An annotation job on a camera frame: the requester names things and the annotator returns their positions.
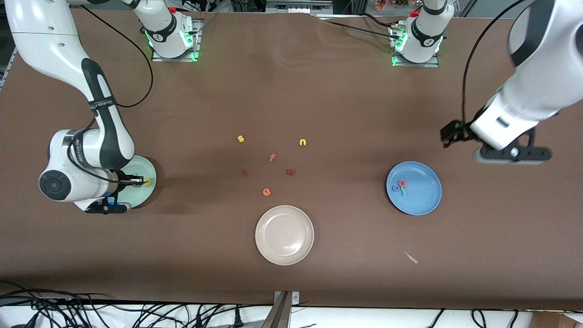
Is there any green plate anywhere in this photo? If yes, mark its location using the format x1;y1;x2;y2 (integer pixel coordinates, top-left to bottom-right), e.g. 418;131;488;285
114;155;157;210

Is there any blue plate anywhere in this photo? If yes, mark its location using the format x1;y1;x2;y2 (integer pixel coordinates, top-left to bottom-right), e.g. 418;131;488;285
386;161;442;216

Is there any beige plate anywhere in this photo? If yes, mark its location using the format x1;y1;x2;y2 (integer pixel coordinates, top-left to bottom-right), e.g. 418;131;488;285
255;205;315;266

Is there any brown cardboard box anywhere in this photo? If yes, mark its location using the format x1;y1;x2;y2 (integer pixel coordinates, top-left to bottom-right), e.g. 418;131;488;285
531;311;583;328

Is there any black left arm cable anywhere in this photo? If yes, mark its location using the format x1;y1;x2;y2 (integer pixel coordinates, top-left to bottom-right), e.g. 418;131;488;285
462;0;529;126

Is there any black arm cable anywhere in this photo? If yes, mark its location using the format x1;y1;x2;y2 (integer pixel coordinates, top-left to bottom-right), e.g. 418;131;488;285
67;4;154;185
462;0;529;126

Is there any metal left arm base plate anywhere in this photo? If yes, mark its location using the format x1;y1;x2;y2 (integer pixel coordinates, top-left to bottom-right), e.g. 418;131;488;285
391;25;440;68

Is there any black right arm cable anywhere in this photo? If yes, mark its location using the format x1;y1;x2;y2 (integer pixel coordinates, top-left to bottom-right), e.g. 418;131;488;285
67;4;154;185

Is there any black cable on table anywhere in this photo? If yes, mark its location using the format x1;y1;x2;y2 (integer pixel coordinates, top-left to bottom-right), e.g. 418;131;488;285
317;13;404;39

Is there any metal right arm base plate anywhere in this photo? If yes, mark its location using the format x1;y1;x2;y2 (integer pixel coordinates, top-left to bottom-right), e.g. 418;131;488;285
151;18;201;62

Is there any aluminium table frame rail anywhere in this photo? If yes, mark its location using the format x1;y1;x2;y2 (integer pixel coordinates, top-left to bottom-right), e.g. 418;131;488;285
0;46;19;92

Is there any grey metal table bracket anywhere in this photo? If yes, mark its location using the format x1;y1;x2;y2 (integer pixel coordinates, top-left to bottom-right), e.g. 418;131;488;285
261;290;301;328

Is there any aluminium frame structure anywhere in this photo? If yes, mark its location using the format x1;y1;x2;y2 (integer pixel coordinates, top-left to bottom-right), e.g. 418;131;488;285
266;0;333;14

